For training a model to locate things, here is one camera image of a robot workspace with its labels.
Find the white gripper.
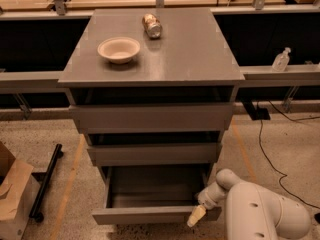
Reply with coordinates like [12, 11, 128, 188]
[187, 183, 227, 227]

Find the grey bottom drawer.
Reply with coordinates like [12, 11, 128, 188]
[92, 165, 207, 225]

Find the grey drawer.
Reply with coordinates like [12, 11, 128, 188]
[87, 143, 222, 166]
[92, 165, 207, 225]
[69, 103, 233, 134]

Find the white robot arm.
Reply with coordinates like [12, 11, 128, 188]
[187, 169, 311, 240]

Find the grey middle drawer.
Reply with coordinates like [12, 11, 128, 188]
[87, 143, 222, 166]

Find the grey top drawer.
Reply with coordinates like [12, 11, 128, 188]
[69, 103, 233, 134]

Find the grey drawer cabinet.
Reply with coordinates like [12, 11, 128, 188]
[58, 7, 245, 185]

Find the black metal bar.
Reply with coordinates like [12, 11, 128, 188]
[29, 144, 64, 223]

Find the clear sanitizer pump bottle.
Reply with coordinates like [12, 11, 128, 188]
[272, 47, 291, 72]

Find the beige paper bowl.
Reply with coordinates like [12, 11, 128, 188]
[97, 37, 140, 64]

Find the cardboard box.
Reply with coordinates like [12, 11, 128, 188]
[0, 142, 40, 240]

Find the metal soda can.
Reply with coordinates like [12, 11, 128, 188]
[142, 13, 162, 39]

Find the black floor bracket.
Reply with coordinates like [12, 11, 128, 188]
[242, 100, 270, 121]

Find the grey metal rail shelf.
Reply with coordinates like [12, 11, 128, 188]
[1, 6, 320, 93]

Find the black floor cable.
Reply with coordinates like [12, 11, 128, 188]
[258, 100, 320, 210]

